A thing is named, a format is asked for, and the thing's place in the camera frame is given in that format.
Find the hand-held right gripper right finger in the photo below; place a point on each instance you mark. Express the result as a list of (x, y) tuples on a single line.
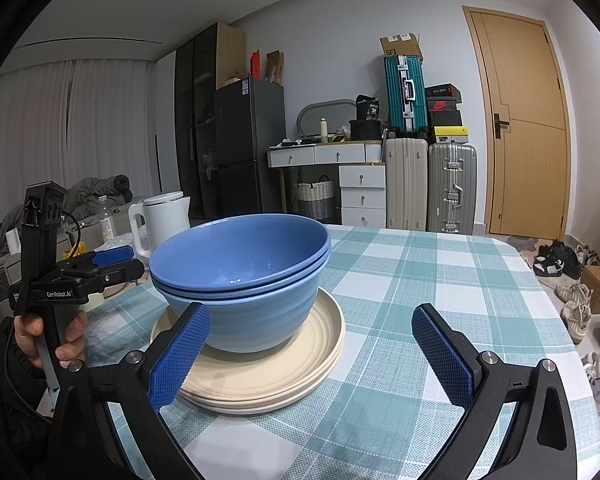
[(442, 360)]

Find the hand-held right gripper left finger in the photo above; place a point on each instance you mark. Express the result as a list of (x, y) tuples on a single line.
[(180, 355)]

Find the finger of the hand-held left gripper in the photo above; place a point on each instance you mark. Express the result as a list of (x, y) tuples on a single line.
[(112, 255), (125, 272)]

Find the blue bowl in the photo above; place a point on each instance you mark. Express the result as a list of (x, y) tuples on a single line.
[(220, 292), (250, 325), (240, 245)]

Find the cream plate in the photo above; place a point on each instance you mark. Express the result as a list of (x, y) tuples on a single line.
[(245, 409), (325, 330), (245, 400)]

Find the person's left forearm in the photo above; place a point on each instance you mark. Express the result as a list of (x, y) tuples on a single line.
[(5, 400)]

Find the person's left hand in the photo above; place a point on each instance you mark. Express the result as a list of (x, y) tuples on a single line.
[(72, 335)]

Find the clear plastic bottle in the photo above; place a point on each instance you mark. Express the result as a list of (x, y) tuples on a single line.
[(106, 222)]

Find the white electric kettle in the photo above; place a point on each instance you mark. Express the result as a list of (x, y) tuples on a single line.
[(165, 220)]

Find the dark padded jacket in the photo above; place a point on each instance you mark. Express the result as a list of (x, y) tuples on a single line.
[(95, 190)]

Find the white curtain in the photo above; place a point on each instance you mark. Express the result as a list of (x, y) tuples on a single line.
[(55, 135)]

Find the grey door mat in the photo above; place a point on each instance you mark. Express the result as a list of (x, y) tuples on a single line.
[(522, 244)]

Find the scattered loose shoes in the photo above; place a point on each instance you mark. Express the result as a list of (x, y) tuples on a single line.
[(560, 262)]

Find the tall black cabinet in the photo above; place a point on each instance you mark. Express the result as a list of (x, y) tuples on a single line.
[(195, 110)]

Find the silver suitcase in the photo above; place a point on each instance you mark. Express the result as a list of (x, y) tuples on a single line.
[(450, 185)]

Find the beige suitcase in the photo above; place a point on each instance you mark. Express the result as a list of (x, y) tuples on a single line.
[(405, 185)]

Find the dark grey refrigerator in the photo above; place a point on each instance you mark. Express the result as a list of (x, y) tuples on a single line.
[(245, 125)]

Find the white dresser desk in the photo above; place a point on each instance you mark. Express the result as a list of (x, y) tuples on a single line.
[(360, 180)]

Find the woven laundry basket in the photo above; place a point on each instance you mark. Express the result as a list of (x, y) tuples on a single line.
[(314, 200)]

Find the plain black shoe box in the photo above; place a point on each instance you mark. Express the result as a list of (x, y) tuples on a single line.
[(445, 119)]

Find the black bag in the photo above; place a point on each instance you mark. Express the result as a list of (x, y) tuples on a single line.
[(365, 130)]

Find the cream bottle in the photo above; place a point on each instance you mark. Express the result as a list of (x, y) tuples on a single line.
[(324, 131)]

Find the grey oval mirror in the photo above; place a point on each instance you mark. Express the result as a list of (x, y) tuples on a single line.
[(310, 110)]

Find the red and black shoe box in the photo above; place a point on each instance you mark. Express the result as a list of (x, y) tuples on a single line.
[(443, 104)]

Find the wooden door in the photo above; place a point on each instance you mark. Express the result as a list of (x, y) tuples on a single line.
[(520, 110)]

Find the black printed package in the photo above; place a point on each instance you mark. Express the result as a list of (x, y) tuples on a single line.
[(368, 107)]

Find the teal suitcase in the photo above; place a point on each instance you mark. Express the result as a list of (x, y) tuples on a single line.
[(397, 95)]

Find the open cardboard box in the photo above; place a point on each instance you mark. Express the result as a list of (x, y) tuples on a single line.
[(400, 45)]

